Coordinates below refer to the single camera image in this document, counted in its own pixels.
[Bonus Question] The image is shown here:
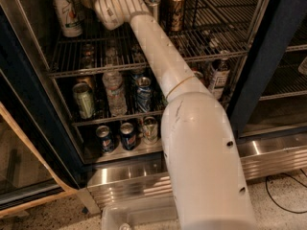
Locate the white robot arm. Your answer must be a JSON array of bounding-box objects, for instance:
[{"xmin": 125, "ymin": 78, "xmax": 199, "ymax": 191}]
[{"xmin": 83, "ymin": 0, "xmax": 257, "ymax": 230}]

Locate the white 7up can front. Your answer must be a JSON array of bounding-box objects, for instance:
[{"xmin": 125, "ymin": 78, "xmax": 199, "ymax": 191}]
[{"xmin": 53, "ymin": 0, "xmax": 83, "ymax": 37}]

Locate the tall redbull can centre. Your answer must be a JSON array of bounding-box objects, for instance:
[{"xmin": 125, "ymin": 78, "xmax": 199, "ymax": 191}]
[{"xmin": 144, "ymin": 0, "xmax": 161, "ymax": 21}]

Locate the gold can middle rear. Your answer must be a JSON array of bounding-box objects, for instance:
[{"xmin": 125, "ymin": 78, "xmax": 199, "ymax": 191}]
[{"xmin": 76, "ymin": 76, "xmax": 96, "ymax": 90}]

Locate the brown gold tall can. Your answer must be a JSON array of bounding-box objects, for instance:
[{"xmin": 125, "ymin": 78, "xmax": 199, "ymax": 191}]
[{"xmin": 167, "ymin": 0, "xmax": 185, "ymax": 32}]

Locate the green can middle left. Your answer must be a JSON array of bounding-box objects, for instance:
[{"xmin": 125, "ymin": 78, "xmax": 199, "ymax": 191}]
[{"xmin": 72, "ymin": 82, "xmax": 95, "ymax": 119}]

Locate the blue white can middle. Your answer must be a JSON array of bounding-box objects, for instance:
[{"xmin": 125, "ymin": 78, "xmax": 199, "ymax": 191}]
[{"xmin": 135, "ymin": 77, "xmax": 153, "ymax": 112}]

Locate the stainless steel fridge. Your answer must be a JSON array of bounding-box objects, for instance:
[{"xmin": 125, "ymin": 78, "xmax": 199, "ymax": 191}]
[{"xmin": 1, "ymin": 0, "xmax": 307, "ymax": 209}]

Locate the orange can middle shelf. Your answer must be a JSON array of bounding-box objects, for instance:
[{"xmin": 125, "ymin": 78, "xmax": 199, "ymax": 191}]
[{"xmin": 193, "ymin": 71, "xmax": 205, "ymax": 86}]

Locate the silver green can bottom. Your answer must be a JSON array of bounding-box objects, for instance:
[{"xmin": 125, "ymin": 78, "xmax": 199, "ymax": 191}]
[{"xmin": 143, "ymin": 117, "xmax": 158, "ymax": 145}]

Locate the blue pepsi can left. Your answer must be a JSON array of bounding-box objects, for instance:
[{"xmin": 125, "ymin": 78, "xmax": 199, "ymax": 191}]
[{"xmin": 96, "ymin": 126, "xmax": 114, "ymax": 152}]

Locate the blue pepsi can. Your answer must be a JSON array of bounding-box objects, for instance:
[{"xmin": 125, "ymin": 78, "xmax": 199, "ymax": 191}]
[
  {"xmin": 96, "ymin": 126, "xmax": 114, "ymax": 152},
  {"xmin": 120, "ymin": 123, "xmax": 136, "ymax": 150}
]

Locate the blue pepsi can right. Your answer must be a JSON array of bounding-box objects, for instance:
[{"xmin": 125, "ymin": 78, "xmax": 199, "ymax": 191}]
[{"xmin": 120, "ymin": 123, "xmax": 136, "ymax": 150}]

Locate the open glass fridge door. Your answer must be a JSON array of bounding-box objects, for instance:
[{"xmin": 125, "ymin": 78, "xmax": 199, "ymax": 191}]
[{"xmin": 0, "ymin": 10, "xmax": 80, "ymax": 218}]

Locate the clear water bottle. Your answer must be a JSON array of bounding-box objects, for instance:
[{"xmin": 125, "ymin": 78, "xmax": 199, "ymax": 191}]
[{"xmin": 103, "ymin": 71, "xmax": 128, "ymax": 116}]

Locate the white labelled juice bottle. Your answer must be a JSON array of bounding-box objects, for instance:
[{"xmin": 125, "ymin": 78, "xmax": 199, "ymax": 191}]
[{"xmin": 208, "ymin": 58, "xmax": 230, "ymax": 100}]

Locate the clear plastic bin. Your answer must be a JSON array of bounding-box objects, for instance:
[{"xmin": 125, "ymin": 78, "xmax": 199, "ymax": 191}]
[{"xmin": 101, "ymin": 195, "xmax": 181, "ymax": 230}]

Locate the middle wire fridge shelf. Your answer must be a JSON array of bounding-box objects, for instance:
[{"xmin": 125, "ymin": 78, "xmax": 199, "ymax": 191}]
[{"xmin": 72, "ymin": 97, "xmax": 168, "ymax": 127}]

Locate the wire fridge shelf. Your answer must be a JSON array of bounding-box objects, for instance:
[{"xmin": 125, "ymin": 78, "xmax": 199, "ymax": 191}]
[
  {"xmin": 49, "ymin": 0, "xmax": 258, "ymax": 79},
  {"xmin": 72, "ymin": 97, "xmax": 168, "ymax": 127}
]

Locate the top wire fridge shelf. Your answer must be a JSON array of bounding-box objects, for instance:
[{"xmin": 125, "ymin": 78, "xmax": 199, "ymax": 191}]
[{"xmin": 49, "ymin": 0, "xmax": 258, "ymax": 79}]

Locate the black floor cable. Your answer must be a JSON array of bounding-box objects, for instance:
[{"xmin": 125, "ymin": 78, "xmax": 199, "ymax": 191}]
[{"xmin": 265, "ymin": 169, "xmax": 307, "ymax": 215}]

